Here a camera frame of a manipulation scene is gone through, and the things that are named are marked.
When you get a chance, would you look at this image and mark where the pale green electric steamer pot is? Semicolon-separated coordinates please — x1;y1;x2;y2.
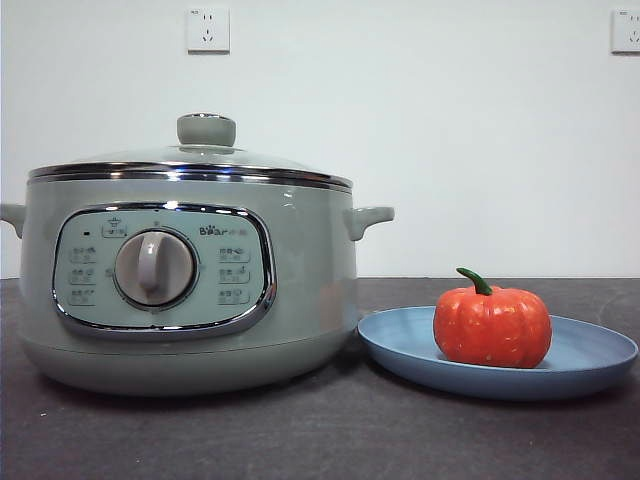
0;175;395;398

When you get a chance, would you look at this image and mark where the white wall socket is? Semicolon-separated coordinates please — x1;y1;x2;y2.
187;6;232;54
610;8;640;55

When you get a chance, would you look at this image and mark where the glass lid with green knob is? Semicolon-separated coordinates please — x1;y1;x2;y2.
28;112;353;190

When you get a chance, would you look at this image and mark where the orange toy pumpkin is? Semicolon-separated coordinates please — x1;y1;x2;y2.
432;266;553;370

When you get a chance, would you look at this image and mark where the blue round plate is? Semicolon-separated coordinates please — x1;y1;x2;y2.
357;305;640;402

